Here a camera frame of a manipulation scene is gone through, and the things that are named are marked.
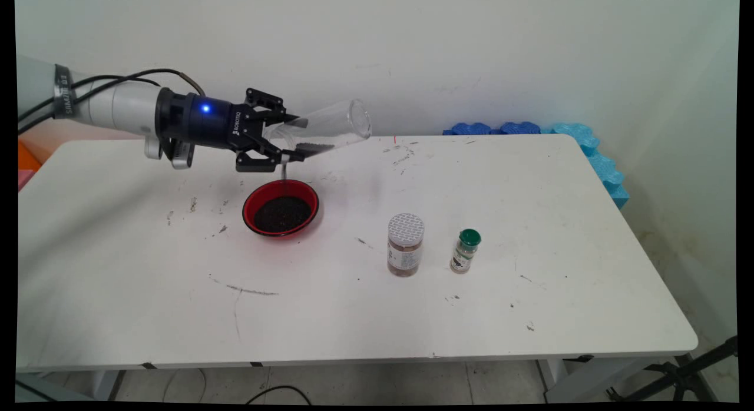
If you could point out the small spice bottle green cap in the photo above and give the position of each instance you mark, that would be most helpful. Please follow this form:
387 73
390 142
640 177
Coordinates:
464 255

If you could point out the light blue foam mat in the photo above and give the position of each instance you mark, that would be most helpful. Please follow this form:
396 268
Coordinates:
601 163

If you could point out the dark blue foam mat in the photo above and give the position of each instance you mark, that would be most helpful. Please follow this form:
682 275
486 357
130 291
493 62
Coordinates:
471 129

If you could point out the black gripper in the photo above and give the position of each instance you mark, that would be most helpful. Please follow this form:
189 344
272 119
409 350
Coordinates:
206 122

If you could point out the red bowl with black seeds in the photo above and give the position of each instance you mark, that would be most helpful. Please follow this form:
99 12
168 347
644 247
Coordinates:
253 200

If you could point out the white table leg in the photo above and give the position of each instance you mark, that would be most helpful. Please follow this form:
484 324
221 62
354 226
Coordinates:
101 384
589 378

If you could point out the brown spice jar white lid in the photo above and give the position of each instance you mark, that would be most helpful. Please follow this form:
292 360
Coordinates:
405 252

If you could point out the clear plastic jar black seeds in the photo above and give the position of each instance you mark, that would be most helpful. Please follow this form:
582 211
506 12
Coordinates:
341 125

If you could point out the orange block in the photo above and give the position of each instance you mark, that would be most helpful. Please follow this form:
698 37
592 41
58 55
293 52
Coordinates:
26 158

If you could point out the black tripod stand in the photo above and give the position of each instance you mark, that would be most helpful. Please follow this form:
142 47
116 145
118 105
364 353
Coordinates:
683 375

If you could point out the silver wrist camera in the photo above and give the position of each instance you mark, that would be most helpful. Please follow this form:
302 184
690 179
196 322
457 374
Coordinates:
182 155

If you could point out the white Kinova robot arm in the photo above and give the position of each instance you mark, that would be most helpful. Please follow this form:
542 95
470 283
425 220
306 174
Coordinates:
123 108

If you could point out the pink block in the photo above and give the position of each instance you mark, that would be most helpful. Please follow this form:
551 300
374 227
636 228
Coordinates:
25 180

